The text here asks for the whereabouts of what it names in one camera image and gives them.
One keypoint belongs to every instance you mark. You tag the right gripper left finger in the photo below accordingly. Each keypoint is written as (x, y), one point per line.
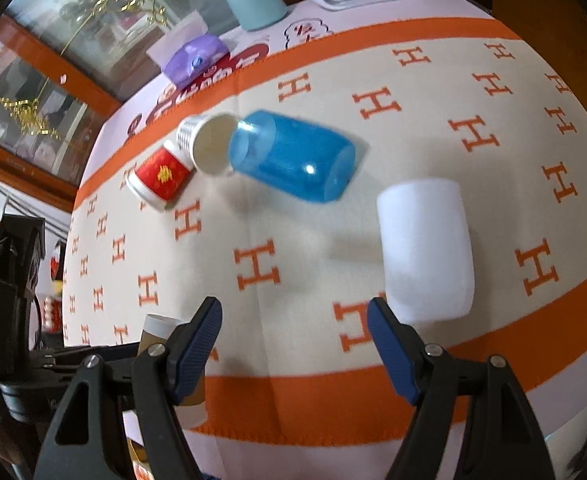
(86, 438)

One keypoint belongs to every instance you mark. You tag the white ceramic cup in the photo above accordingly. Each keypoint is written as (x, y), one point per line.
(426, 251)

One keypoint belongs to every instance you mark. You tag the red paper cup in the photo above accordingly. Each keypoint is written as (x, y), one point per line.
(159, 178)

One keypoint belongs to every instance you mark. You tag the grey checkered paper cup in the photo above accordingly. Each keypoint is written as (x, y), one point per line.
(206, 138)

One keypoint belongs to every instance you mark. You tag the blue plastic cup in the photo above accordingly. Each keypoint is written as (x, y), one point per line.
(305, 160)

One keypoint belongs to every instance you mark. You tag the orange H-pattern table runner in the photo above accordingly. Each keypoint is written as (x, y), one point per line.
(348, 209)

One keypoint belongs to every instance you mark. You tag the orange glass cabinet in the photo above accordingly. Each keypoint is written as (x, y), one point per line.
(49, 168)

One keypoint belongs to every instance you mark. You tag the purple tissue pack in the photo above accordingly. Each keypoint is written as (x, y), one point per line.
(187, 51)

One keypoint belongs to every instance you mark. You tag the light blue canister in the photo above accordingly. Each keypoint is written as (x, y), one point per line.
(253, 15)

